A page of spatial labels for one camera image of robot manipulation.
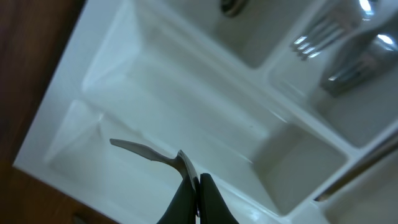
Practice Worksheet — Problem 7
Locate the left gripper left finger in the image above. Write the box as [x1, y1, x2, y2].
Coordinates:
[157, 177, 197, 224]

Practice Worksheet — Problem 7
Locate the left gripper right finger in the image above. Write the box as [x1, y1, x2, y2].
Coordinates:
[199, 173, 238, 224]

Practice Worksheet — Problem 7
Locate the small dark steel teaspoon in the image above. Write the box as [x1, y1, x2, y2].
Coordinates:
[109, 139, 198, 192]

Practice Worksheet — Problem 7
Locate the steel fork with curved handle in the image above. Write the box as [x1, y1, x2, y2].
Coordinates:
[320, 29, 397, 98]

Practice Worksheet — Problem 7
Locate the steel fork with wide tines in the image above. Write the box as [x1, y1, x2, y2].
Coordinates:
[290, 0, 381, 60]

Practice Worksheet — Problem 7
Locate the white plastic cutlery tray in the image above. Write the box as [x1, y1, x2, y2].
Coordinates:
[14, 0, 397, 223]

